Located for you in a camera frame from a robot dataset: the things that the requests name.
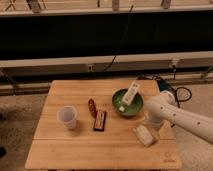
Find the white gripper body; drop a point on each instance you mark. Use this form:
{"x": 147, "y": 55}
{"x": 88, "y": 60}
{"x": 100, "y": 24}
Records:
{"x": 154, "y": 121}

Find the white sponge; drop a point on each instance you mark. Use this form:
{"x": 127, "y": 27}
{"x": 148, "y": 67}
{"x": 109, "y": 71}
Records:
{"x": 144, "y": 135}

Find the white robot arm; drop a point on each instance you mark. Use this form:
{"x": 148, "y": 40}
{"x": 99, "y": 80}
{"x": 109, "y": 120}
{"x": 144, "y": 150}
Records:
{"x": 161, "y": 106}

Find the green ceramic bowl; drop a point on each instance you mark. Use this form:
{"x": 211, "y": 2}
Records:
{"x": 129, "y": 111}

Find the translucent white cup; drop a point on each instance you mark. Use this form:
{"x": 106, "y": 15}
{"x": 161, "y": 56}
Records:
{"x": 67, "y": 115}

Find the blue device on floor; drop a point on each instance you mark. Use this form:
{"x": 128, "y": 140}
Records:
{"x": 163, "y": 85}

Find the dark red snack bar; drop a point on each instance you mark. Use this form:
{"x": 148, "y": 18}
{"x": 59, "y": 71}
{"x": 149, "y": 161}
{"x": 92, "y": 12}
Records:
{"x": 99, "y": 124}

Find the brown oval wooden piece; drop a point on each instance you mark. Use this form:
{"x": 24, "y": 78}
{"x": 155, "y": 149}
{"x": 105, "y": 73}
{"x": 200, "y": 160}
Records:
{"x": 92, "y": 107}

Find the wooden folding table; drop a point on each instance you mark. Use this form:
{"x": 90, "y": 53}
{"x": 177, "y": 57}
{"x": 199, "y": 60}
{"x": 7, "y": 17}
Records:
{"x": 80, "y": 129}

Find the white wall outlet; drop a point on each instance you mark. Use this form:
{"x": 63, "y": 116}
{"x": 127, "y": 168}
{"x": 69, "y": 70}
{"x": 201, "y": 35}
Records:
{"x": 89, "y": 68}

